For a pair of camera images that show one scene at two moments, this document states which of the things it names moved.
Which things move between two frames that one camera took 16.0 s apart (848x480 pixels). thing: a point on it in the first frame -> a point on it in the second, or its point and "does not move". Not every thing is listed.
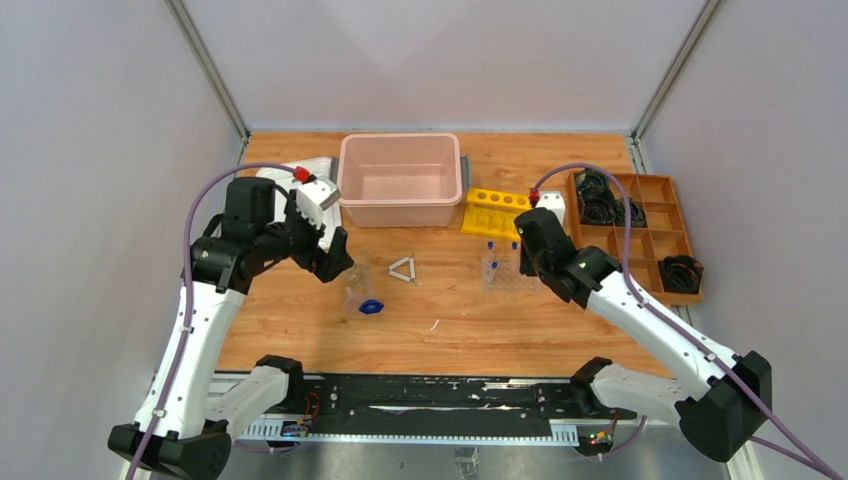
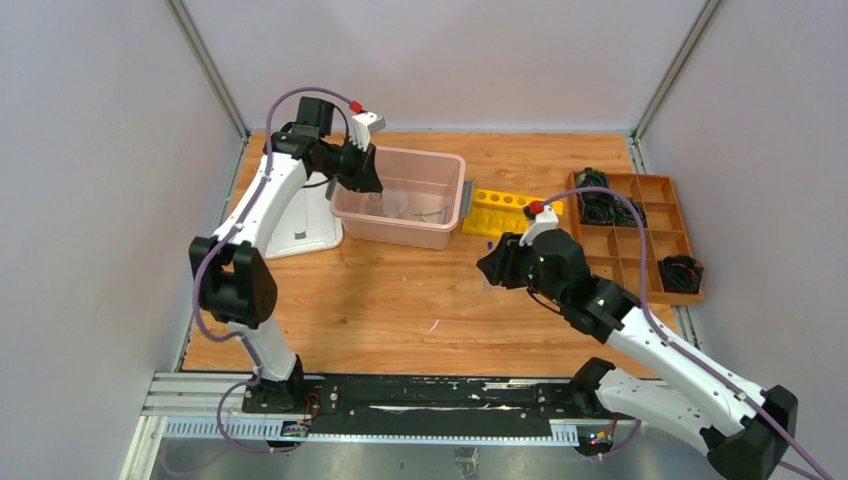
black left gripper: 324,258 -> 361,168
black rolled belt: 681,274 does not move
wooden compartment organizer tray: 663,236 does not move
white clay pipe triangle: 412,269 -> 423,215
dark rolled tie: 597,205 does not move
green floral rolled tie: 637,214 does not move
